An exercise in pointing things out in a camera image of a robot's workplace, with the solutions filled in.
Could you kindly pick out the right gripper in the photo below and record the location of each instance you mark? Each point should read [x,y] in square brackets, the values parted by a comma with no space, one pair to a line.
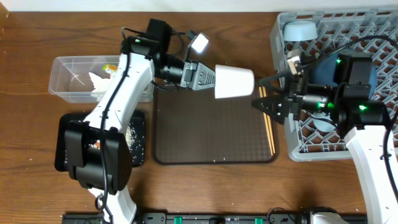
[290,98]

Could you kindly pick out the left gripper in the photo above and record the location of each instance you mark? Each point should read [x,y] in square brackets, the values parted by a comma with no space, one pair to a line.
[191,75]

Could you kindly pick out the white cup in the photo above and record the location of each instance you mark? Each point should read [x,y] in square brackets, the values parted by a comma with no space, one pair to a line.
[233,82]

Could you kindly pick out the dark blue plate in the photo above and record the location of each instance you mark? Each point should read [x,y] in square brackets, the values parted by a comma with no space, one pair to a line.
[348,65]

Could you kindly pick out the light blue cup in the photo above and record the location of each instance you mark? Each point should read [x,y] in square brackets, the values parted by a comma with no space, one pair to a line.
[323,122]

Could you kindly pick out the light blue bowl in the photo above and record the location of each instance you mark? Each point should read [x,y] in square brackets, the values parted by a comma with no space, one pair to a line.
[300,31]

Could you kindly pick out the yellow-green snack wrapper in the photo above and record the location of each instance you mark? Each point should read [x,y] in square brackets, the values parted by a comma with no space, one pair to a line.
[110,69]

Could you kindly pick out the white rice pile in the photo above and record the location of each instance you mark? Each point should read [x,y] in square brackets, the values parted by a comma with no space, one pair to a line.
[133,137]

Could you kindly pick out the white napkin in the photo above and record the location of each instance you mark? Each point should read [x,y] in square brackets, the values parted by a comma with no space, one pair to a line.
[100,84]

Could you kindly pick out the wooden chopstick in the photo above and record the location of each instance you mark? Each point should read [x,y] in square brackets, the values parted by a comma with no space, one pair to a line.
[270,134]
[262,93]

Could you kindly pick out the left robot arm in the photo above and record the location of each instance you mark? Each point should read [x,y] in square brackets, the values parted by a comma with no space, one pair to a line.
[95,149]

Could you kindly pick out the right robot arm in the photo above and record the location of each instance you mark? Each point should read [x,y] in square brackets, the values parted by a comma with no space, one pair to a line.
[363,123]

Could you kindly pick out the grey dishwasher rack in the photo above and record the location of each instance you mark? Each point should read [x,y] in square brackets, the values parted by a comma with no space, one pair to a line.
[336,28]

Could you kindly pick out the brown serving tray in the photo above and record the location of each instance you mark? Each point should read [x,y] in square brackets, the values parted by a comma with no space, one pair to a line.
[194,128]

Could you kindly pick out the black plastic tray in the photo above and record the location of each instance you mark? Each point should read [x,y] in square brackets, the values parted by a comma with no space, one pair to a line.
[60,140]

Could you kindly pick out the clear plastic bin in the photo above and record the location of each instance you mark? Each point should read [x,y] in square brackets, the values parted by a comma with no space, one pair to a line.
[70,78]

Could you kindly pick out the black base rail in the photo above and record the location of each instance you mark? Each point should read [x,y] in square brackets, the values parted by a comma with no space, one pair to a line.
[162,218]

